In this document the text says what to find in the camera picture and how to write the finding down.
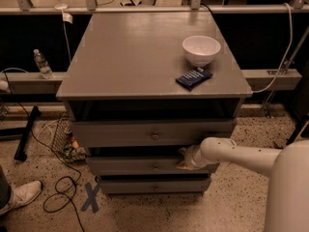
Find grey top drawer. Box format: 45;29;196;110
71;119;236;148

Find dark blue snack packet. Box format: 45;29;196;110
176;67;212;91

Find grey drawer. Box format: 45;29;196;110
71;119;236;148
100;178;211;194
86;155;218;176

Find wire basket with items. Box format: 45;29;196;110
52;118;86;162

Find white bowl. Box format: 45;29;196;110
183;36;221;67

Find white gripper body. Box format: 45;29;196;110
184;145;214;170

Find black stand leg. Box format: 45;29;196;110
14;106;41;161

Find white sneaker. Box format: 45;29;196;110
0;181;43;216

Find white lamp with cord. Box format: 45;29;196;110
54;0;73;62

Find white cable right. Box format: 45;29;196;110
252;2;294;95

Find clear plastic water bottle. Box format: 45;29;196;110
33;49;53;79

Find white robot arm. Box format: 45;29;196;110
178;137;309;232

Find grey bottom drawer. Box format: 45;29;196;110
100;178;211;194

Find grey drawer cabinet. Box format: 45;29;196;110
57;12;252;184

